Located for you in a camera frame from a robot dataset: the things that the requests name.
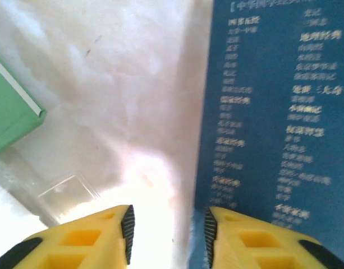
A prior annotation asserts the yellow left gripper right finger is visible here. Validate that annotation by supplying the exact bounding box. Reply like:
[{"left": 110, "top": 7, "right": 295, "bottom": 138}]
[{"left": 204, "top": 206, "right": 344, "bottom": 269}]

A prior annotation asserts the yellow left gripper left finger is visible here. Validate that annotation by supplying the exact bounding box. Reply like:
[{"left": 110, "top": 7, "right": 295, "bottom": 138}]
[{"left": 0, "top": 204, "right": 135, "bottom": 269}]

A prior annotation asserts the clear white red stationery package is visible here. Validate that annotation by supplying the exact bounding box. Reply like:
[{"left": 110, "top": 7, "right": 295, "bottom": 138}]
[{"left": 0, "top": 147, "right": 102, "bottom": 228}]

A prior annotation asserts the blue book with barcode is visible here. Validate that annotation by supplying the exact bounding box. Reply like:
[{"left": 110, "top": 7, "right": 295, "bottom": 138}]
[{"left": 188, "top": 0, "right": 344, "bottom": 269}]

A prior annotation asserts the green notebook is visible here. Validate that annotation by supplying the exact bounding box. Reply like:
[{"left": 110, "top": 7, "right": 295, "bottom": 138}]
[{"left": 0, "top": 53, "right": 48, "bottom": 156}]

